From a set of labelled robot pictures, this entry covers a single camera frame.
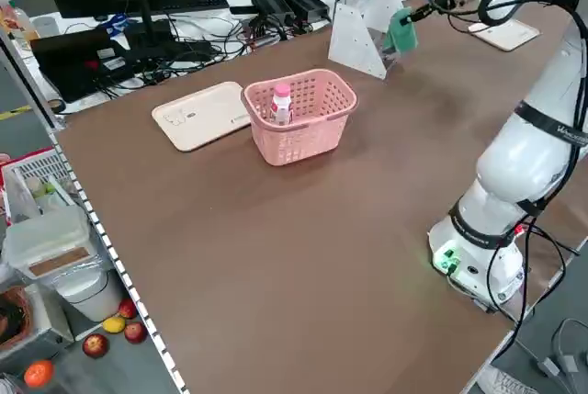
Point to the black keyboard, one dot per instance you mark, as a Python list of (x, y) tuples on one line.
[(184, 3)]

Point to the clear drink bottle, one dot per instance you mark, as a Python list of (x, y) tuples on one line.
[(14, 17)]

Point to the black laptop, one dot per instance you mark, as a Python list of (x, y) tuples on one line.
[(69, 59)]

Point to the red apple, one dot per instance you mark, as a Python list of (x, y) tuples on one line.
[(127, 308), (136, 332), (95, 345)]

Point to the green fleece cloth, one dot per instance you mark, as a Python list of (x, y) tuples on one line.
[(402, 38)]

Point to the translucent storage box with lid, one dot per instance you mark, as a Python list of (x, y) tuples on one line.
[(46, 233)]

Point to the yellow lemon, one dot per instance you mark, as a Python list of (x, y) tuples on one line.
[(113, 324)]

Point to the white plastic crate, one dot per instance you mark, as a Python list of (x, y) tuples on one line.
[(41, 169)]

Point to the white bottle with pink cap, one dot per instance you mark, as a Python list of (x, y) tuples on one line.
[(281, 104)]

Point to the clear acrylic stepped shelf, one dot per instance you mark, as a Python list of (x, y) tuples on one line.
[(358, 40)]

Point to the black ribbed power supply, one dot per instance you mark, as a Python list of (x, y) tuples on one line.
[(305, 1), (271, 3)]

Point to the brown wicker basket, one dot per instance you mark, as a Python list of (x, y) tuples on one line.
[(14, 320)]

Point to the black tape roll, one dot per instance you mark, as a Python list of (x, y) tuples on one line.
[(49, 105)]

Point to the orange fruit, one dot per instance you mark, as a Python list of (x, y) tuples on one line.
[(39, 373)]

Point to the grey cup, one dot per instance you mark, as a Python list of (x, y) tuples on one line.
[(44, 26)]

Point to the white bucket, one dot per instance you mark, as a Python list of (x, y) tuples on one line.
[(89, 293)]

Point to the beige tray with rabbit print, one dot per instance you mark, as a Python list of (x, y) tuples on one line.
[(505, 36), (202, 118)]

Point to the pink perforated plastic basket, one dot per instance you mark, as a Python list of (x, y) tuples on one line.
[(298, 146)]

